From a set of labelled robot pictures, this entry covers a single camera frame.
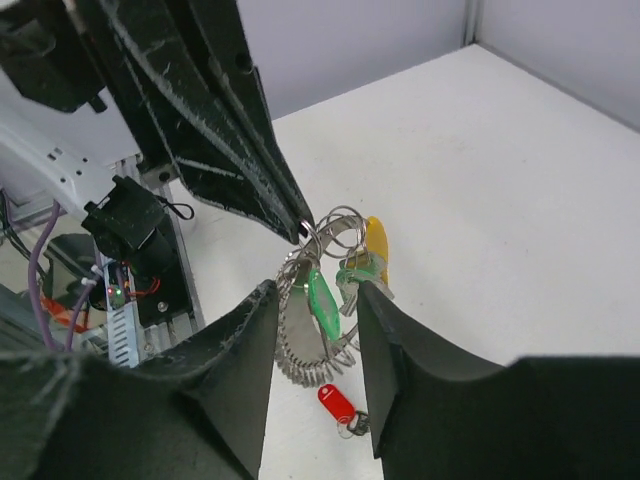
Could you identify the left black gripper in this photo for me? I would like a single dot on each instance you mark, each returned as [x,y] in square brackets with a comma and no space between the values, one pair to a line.
[151,102]

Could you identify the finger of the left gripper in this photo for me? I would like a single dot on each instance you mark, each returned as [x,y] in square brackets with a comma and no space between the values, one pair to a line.
[215,38]

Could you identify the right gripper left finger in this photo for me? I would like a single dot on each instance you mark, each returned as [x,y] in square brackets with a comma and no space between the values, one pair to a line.
[195,411]

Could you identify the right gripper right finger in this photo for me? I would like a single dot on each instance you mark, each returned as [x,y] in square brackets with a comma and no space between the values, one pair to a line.
[438,411]

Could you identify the green tag key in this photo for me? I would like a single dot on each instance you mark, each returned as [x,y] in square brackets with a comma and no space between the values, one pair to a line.
[322,304]
[362,267]

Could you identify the metal keyring with yellow handle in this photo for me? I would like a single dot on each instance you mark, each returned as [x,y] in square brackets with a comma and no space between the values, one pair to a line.
[304,354]

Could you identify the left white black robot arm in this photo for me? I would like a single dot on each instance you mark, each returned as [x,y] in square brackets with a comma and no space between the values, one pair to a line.
[78,185]

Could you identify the red tag key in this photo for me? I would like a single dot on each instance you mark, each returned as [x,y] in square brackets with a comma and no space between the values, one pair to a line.
[350,421]

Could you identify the white slotted cable duct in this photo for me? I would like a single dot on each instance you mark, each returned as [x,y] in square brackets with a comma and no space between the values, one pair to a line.
[121,315]

